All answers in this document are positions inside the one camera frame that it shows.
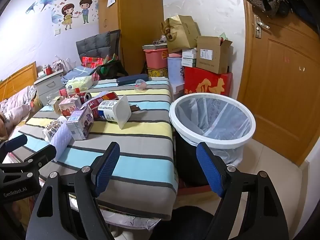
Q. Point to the open cardboard box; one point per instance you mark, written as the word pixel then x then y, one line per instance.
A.
pixel 212 60

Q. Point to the grey quilted cushion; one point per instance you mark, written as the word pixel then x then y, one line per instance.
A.
pixel 95 43

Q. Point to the red patterned folded cloth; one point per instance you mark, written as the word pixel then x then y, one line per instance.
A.
pixel 91 61

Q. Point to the black hanging bag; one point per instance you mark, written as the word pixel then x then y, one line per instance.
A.
pixel 283 5

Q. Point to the grey nightstand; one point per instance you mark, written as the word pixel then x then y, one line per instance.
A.
pixel 47 85

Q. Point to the lavender ribbed foam sleeve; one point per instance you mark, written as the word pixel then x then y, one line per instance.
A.
pixel 61 142

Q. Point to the red gift box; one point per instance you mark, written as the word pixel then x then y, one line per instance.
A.
pixel 207 85

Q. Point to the clear bottle with red cap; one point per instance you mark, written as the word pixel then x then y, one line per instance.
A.
pixel 66 92

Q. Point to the pale green paper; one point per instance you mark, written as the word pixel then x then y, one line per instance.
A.
pixel 223 35

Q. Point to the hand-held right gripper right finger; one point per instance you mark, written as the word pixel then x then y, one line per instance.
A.
pixel 208 167

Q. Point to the blue flower wall sticker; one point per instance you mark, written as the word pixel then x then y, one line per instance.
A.
pixel 56 18
pixel 47 1
pixel 32 7

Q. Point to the clear plastic cup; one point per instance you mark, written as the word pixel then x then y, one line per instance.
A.
pixel 141 85

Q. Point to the white light switch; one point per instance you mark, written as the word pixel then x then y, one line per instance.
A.
pixel 57 31

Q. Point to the purple milk carton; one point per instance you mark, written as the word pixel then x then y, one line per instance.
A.
pixel 80 125

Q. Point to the white plastic bag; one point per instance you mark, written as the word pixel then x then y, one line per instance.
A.
pixel 67 64

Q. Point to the pink lid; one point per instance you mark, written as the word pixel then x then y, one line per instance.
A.
pixel 175 55

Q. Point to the clear glass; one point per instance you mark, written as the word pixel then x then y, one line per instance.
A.
pixel 51 103

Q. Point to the gold paper bag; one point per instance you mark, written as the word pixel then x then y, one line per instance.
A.
pixel 180 35

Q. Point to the wooden headboard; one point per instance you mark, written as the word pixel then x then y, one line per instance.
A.
pixel 20 80

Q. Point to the navy glasses case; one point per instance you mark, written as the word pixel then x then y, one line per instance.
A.
pixel 132 79

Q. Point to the white paper cup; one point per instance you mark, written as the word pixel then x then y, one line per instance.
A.
pixel 112 110

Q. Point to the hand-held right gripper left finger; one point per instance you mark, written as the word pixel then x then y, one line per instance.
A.
pixel 108 170

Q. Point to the brown fuzzy cloth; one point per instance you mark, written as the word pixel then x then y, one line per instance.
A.
pixel 2 127

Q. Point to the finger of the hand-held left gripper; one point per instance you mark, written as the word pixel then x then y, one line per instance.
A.
pixel 15 142
pixel 42 153

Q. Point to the flat patterned box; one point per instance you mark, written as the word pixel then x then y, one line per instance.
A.
pixel 155 46

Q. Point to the cartoon couple wall sticker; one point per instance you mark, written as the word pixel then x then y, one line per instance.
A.
pixel 67 15

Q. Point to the patterned paper cup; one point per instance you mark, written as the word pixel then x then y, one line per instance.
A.
pixel 52 128

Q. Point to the person's dark trouser knee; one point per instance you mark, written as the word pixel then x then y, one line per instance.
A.
pixel 185 222

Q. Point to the wooden door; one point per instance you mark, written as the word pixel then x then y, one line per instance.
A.
pixel 280 80

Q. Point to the brown snack wrapper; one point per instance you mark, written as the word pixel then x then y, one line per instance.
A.
pixel 135 108

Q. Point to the yellow patterned box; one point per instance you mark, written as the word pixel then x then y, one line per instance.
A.
pixel 157 73

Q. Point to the pink strawberry milk carton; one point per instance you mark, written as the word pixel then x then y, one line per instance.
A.
pixel 70 106

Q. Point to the small printed box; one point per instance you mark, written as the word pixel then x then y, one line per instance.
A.
pixel 57 65

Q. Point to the white trash bin with liner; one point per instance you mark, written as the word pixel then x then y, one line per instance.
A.
pixel 225 120

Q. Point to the small red jar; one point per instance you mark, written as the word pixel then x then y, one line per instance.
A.
pixel 48 70

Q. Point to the pink bedding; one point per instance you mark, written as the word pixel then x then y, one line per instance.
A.
pixel 15 107

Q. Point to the white hang tag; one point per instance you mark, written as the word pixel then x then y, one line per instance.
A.
pixel 111 0

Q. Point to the lilac plastic container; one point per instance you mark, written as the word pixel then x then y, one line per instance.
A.
pixel 175 72

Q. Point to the black mesh chair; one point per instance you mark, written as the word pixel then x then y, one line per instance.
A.
pixel 115 42

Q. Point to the blue folded cloth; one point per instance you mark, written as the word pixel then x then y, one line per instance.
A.
pixel 75 72

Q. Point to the pale lilac flat box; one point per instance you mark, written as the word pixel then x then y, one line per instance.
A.
pixel 178 90

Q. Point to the red plaid cloth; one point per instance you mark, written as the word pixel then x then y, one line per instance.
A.
pixel 95 74

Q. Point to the wooden wardrobe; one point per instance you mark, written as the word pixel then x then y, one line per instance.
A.
pixel 140 25

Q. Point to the green striped cloth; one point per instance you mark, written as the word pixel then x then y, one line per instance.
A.
pixel 111 58

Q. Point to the dark navy hanging clothing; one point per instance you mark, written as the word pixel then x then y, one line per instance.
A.
pixel 300 2

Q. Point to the pale green tissue pack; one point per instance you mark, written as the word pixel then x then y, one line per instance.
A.
pixel 80 83

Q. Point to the pink plastic tub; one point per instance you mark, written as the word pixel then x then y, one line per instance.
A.
pixel 155 60

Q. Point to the white medicine box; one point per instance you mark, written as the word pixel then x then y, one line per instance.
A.
pixel 189 53
pixel 188 62

